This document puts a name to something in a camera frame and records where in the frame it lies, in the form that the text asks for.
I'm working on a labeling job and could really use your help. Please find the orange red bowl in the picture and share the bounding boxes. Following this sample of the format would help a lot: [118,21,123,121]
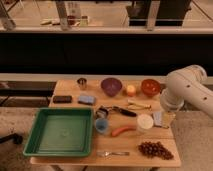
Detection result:
[141,79,161,97]

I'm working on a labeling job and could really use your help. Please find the purple bowl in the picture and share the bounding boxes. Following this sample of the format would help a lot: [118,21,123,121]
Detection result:
[101,78,122,97]

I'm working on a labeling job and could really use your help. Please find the small blue cup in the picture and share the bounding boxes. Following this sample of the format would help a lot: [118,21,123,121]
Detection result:
[95,118,109,134]

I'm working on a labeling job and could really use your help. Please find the black rectangular block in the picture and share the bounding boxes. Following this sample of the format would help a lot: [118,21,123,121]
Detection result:
[53,96,72,103]

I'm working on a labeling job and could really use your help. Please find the small dark metal clip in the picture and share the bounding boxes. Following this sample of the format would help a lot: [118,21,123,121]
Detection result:
[96,106,109,118]

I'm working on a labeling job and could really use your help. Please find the black handled peeler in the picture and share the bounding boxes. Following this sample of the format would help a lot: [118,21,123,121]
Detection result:
[112,106,137,117]

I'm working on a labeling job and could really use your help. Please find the orange carrot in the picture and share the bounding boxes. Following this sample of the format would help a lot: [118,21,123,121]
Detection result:
[111,126,136,137]

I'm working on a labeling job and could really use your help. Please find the black object on floor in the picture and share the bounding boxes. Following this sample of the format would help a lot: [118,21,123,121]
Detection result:
[0,133,23,145]

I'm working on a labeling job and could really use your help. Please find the silver metal fork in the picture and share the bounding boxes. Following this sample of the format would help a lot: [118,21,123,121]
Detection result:
[96,151,130,157]

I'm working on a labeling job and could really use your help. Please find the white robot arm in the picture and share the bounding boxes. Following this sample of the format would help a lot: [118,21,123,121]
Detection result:
[160,65,213,119]

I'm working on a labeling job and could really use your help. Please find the yellow orange fruit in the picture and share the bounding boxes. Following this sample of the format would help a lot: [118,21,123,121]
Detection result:
[126,85,136,97]

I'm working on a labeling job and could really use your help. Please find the green plastic tray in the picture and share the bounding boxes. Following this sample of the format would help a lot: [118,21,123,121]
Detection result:
[23,108,93,157]

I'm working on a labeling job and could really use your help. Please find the blue sponge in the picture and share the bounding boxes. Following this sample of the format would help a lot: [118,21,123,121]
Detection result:
[153,111,162,127]
[78,95,96,105]

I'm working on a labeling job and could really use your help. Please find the blue sponge right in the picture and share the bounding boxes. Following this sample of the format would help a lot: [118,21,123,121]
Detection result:
[153,111,162,127]

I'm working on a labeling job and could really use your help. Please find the small metal cup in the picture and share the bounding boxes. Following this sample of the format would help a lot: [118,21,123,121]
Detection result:
[77,78,87,90]

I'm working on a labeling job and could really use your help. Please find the blue sponge left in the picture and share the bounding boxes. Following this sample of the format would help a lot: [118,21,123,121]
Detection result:
[78,95,96,105]

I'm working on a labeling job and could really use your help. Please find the dark red grape bunch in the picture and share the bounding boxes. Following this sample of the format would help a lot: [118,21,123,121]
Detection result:
[138,141,174,160]

